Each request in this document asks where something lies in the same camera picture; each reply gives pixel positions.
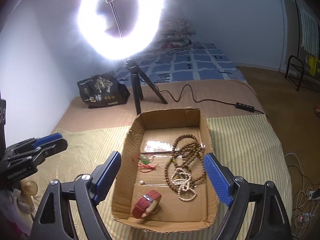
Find pearl pin in box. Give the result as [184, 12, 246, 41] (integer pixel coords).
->
[139, 180, 167, 186]

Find brown wooden bead necklace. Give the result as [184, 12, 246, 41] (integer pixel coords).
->
[164, 134, 206, 185]

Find gloved left hand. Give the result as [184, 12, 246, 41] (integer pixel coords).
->
[1, 179, 38, 215]

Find black metal rack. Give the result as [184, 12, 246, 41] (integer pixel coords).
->
[285, 55, 319, 93]

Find floral folded quilt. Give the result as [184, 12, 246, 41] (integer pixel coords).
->
[153, 18, 196, 50]

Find tan bed cover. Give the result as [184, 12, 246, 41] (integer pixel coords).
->
[56, 80, 265, 132]

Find black snack bag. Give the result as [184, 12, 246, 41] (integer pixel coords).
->
[77, 71, 130, 108]

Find white bead necklace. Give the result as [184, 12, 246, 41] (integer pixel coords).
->
[171, 168, 198, 202]

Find cardboard box tray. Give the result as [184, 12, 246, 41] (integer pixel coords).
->
[112, 108, 219, 233]

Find black tripod stand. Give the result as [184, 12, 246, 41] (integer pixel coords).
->
[125, 59, 168, 115]

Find striped yellow cloth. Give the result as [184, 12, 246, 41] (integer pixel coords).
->
[32, 115, 292, 239]

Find red leather watch strap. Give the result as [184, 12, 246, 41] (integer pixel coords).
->
[131, 190, 162, 220]

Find black power cable with switch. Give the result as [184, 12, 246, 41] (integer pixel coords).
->
[139, 84, 270, 118]

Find bright ring light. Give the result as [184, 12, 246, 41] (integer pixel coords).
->
[76, 0, 164, 60]

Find white cables on floor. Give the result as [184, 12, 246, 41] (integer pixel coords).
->
[283, 152, 320, 240]

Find green jade red-string pendant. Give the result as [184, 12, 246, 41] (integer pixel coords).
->
[132, 153, 159, 173]

